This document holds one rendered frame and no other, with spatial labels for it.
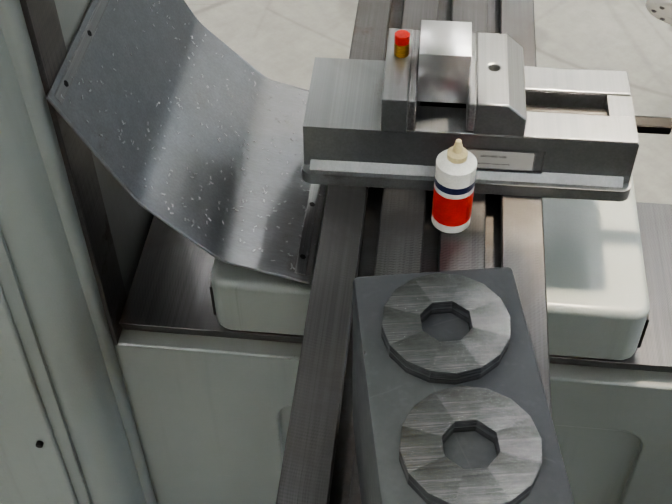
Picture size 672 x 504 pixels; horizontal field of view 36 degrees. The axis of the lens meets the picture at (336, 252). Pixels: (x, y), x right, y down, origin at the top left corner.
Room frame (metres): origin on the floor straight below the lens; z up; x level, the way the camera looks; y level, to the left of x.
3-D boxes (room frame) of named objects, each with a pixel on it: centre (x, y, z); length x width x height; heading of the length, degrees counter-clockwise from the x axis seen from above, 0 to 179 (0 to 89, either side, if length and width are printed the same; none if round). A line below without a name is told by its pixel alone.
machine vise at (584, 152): (0.86, -0.14, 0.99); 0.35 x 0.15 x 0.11; 84
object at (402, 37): (0.88, -0.07, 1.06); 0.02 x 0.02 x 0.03
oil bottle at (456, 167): (0.75, -0.12, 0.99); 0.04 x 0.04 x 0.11
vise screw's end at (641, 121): (0.84, -0.34, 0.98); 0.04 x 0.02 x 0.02; 84
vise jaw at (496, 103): (0.86, -0.17, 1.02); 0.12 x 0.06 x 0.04; 174
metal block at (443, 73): (0.86, -0.11, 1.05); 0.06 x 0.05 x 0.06; 174
